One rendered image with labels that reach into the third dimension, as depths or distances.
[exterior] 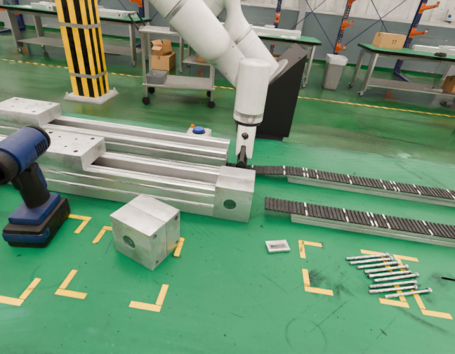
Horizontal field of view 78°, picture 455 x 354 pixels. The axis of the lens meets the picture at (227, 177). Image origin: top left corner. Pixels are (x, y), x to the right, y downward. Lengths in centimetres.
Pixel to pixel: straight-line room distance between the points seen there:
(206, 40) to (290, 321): 61
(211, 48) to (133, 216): 42
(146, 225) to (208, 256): 16
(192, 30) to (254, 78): 18
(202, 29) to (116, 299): 58
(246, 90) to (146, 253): 46
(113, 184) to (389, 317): 65
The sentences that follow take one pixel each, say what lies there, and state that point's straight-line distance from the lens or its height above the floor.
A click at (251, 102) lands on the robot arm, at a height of 102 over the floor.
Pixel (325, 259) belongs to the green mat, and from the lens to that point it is 68.
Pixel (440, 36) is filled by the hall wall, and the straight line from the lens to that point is 933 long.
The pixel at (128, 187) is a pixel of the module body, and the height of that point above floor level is 83.
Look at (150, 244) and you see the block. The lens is 54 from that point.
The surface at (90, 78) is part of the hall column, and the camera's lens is 397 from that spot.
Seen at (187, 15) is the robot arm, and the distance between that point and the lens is 71.
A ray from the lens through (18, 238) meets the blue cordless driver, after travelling 70.
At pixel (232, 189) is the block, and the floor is 87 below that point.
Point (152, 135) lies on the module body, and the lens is 94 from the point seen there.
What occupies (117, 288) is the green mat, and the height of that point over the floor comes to 78.
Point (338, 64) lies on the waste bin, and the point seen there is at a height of 46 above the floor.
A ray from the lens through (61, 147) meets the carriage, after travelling 79.
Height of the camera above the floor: 124
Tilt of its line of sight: 32 degrees down
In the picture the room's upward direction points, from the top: 6 degrees clockwise
